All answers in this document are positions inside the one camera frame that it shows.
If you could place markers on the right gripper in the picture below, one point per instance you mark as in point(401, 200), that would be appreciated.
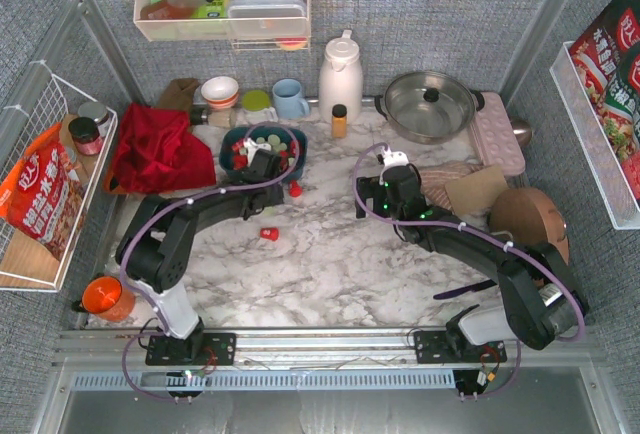
point(396, 180)

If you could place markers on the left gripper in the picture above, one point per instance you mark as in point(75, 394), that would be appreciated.
point(265, 165)

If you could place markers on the green capsule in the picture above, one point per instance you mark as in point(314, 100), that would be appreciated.
point(274, 141)

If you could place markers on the red capsule two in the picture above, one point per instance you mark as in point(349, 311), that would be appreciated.
point(271, 234)

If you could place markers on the brown cardboard sheet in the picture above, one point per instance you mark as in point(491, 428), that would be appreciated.
point(476, 191)

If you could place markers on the red cloth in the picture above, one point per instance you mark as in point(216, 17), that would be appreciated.
point(157, 153)

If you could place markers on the brown cloth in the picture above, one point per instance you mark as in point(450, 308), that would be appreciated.
point(178, 95)

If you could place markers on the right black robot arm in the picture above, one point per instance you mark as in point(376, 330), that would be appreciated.
point(540, 299)

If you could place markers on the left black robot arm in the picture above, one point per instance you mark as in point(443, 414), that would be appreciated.
point(154, 252)

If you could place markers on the clear glass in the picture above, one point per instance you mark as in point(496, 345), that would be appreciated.
point(225, 118)

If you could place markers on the green lid white cup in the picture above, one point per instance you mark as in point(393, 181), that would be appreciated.
point(257, 107)

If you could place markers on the blue mug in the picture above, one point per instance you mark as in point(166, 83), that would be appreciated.
point(288, 100)

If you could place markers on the white orange striped bowl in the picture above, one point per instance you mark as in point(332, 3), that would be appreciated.
point(220, 92)

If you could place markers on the steel pot with lid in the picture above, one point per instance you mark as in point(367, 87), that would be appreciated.
point(428, 107)

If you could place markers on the orange spice jar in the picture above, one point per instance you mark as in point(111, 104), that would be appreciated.
point(339, 121)

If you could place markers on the white thermos jug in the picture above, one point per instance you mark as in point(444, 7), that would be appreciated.
point(341, 77)

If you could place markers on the pink egg tray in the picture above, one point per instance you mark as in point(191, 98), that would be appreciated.
point(493, 137)

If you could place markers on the purple knife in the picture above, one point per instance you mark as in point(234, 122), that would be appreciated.
point(472, 288)

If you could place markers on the round wooden board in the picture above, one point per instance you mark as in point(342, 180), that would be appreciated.
point(531, 217)

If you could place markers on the steel ladle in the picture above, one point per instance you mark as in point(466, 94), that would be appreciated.
point(522, 131)

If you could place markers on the clear plastic containers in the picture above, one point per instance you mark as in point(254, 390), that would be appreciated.
point(266, 19)

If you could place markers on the orange tray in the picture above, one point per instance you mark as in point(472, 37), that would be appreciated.
point(112, 186)

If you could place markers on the silver lid jar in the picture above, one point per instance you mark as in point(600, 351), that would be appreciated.
point(97, 112)

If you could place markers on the red lid jar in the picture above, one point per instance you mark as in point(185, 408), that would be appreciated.
point(86, 136)

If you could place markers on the orange cup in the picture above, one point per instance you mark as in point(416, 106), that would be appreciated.
point(107, 298)

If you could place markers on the red seasoning bag left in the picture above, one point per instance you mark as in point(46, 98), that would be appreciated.
point(39, 197)

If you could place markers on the red seasoning bags right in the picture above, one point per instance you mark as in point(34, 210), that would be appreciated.
point(606, 59)

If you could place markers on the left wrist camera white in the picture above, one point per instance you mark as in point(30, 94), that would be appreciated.
point(252, 146)

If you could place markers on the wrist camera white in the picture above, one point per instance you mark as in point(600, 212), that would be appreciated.
point(390, 158)
point(252, 146)

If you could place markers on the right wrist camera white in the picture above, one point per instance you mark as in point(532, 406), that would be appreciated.
point(390, 158)

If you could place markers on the white wall basket top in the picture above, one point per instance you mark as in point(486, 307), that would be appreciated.
point(170, 20)

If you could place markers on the white wire basket right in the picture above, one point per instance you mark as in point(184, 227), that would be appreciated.
point(619, 201)

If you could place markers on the white wire basket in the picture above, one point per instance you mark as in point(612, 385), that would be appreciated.
point(26, 265)
point(619, 201)

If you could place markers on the white wire basket left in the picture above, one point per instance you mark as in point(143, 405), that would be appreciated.
point(26, 265)

